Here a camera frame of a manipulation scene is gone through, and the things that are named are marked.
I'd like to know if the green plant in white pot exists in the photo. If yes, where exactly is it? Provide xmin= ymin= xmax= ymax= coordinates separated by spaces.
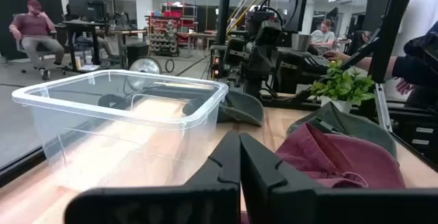
xmin=309 ymin=59 xmax=376 ymax=114

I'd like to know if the maroon baseball cap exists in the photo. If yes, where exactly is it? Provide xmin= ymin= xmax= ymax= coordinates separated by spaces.
xmin=274 ymin=122 xmax=407 ymax=189

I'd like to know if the black desk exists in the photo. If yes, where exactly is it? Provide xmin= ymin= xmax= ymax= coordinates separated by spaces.
xmin=61 ymin=20 xmax=107 ymax=73

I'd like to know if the red storage shelf rack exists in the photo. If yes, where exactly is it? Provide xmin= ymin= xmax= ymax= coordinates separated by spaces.
xmin=146 ymin=3 xmax=198 ymax=57

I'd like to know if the dark green baseball cap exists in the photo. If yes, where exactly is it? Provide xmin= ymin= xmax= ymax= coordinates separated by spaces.
xmin=183 ymin=90 xmax=265 ymax=127
xmin=286 ymin=101 xmax=398 ymax=160

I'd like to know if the round white fan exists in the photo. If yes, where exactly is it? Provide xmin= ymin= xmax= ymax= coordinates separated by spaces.
xmin=129 ymin=56 xmax=163 ymax=75

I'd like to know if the metal cup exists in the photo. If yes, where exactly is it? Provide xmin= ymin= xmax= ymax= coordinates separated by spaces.
xmin=291 ymin=33 xmax=312 ymax=52

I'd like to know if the black computer monitor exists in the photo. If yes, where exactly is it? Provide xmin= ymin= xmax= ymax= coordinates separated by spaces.
xmin=66 ymin=0 xmax=107 ymax=23

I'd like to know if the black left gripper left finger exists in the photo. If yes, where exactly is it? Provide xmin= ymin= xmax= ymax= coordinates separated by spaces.
xmin=64 ymin=130 xmax=242 ymax=224

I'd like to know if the office chair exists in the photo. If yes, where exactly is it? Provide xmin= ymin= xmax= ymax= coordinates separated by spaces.
xmin=13 ymin=13 xmax=68 ymax=74

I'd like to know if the black bin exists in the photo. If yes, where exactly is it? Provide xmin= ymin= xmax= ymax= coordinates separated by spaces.
xmin=126 ymin=42 xmax=150 ymax=69

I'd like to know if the black keyboard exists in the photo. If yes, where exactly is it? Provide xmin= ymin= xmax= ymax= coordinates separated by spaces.
xmin=300 ymin=54 xmax=331 ymax=76

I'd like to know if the person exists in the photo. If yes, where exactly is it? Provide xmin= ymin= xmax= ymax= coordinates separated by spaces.
xmin=9 ymin=0 xmax=66 ymax=81
xmin=307 ymin=18 xmax=336 ymax=55
xmin=323 ymin=0 xmax=438 ymax=108

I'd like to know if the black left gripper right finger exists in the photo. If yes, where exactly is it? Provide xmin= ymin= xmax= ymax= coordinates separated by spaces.
xmin=240 ymin=132 xmax=438 ymax=224

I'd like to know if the clear plastic container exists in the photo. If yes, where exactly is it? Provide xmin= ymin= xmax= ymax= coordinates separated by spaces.
xmin=12 ymin=69 xmax=229 ymax=192

